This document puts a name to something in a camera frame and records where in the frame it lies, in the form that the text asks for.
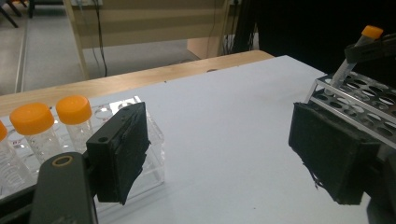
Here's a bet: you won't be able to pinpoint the white board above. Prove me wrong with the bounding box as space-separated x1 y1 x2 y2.
0 55 396 224

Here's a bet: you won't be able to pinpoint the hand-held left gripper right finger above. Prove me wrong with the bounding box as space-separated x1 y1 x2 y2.
288 102 383 206

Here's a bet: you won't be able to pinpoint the perforated metal tube rack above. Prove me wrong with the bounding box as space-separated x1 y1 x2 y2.
304 72 396 162

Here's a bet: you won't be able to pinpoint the light wooden desk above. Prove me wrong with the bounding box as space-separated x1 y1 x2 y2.
64 0 234 81

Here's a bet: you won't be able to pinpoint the clear plastic tube rack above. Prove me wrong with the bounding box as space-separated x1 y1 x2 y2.
0 95 166 218

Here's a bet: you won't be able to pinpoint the orange-capped clear tube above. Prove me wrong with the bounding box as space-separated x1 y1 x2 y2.
8 102 64 166
323 25 385 96
0 119 35 195
55 94 94 153

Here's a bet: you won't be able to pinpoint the black hanging cable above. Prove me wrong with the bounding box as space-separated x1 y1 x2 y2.
92 0 108 77

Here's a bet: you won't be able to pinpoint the black furniture legs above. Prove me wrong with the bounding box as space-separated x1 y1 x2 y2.
0 0 35 29

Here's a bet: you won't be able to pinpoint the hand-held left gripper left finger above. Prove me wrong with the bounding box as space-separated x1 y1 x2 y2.
85 101 151 206

